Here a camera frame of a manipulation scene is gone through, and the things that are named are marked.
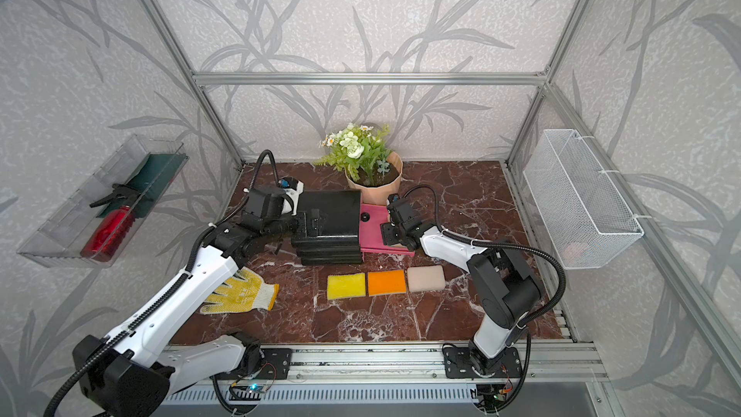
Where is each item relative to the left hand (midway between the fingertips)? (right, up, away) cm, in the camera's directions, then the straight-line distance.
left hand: (315, 217), depth 77 cm
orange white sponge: (+32, -21, +13) cm, 40 cm away
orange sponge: (+18, -21, +10) cm, 30 cm away
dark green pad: (-42, +11, -2) cm, 44 cm away
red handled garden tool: (-37, -2, -19) cm, 42 cm away
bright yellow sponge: (+6, -22, +10) cm, 25 cm away
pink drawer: (+15, -1, +9) cm, 17 cm away
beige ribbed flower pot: (+16, +5, +16) cm, 24 cm away
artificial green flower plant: (+10, +19, +6) cm, 23 cm away
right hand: (+20, -5, +17) cm, 27 cm away
